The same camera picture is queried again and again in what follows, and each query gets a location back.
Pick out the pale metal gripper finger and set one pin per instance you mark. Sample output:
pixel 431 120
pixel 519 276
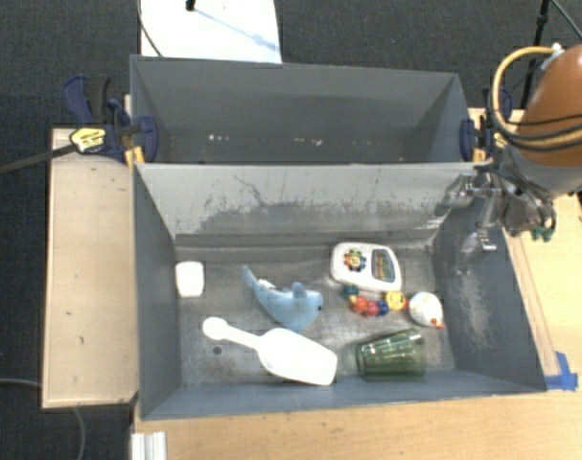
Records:
pixel 472 249
pixel 456 194

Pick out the white toy mouse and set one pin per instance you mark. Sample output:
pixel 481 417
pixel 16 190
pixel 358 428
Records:
pixel 426 308

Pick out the green glass cup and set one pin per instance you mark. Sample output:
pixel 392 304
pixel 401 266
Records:
pixel 391 355

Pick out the grey metal bin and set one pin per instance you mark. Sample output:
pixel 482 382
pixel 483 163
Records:
pixel 290 113

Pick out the blue toy dolphin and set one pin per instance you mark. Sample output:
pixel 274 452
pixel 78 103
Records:
pixel 290 305

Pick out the white plastic scoop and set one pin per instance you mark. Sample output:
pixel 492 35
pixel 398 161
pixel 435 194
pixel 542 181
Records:
pixel 295 355

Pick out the white plastic cup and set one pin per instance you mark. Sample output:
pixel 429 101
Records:
pixel 190 279

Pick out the pale wood board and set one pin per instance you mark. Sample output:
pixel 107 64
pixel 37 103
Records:
pixel 89 266

